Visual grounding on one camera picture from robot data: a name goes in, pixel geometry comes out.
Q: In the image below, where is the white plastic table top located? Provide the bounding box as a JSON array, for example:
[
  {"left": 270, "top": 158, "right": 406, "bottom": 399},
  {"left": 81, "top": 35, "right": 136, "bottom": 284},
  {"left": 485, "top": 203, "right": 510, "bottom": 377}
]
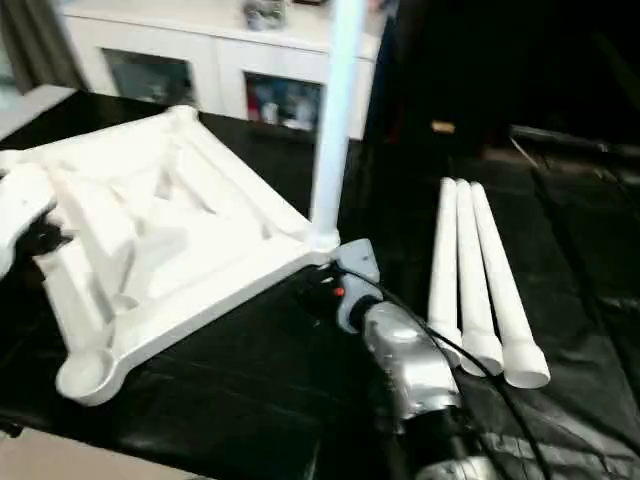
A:
[{"left": 0, "top": 104, "right": 347, "bottom": 407}]

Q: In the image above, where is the white plastic table leg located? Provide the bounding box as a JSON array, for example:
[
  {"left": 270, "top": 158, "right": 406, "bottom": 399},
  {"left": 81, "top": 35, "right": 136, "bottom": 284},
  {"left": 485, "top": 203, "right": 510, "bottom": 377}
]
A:
[
  {"left": 453, "top": 179, "right": 505, "bottom": 378},
  {"left": 469, "top": 182, "right": 552, "bottom": 390},
  {"left": 307, "top": 0, "right": 370, "bottom": 252},
  {"left": 427, "top": 177, "right": 465, "bottom": 362}
]

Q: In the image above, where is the black work mat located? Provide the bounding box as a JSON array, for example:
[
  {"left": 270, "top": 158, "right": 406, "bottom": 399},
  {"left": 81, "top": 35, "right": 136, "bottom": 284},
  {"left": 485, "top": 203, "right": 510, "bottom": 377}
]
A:
[{"left": 0, "top": 89, "right": 640, "bottom": 480}]

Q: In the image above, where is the grey curtain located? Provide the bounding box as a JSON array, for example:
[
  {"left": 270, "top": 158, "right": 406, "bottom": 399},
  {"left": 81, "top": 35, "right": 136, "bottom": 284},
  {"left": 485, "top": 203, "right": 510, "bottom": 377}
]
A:
[{"left": 0, "top": 0, "right": 82, "bottom": 95}]

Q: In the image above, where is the white glass door cabinet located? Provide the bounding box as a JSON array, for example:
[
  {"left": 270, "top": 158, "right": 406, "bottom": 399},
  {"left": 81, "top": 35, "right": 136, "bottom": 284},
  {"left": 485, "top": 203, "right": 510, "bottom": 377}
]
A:
[{"left": 59, "top": 8, "right": 387, "bottom": 142}]

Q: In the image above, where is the black box with label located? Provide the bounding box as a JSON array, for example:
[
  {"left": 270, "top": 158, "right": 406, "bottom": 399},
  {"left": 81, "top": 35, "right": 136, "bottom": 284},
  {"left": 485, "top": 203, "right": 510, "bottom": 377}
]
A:
[{"left": 364, "top": 0, "right": 512, "bottom": 157}]

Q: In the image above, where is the black long rail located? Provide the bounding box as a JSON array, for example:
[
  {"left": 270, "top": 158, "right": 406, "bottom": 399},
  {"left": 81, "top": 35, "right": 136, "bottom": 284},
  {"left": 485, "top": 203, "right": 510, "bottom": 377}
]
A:
[{"left": 507, "top": 124, "right": 640, "bottom": 154}]

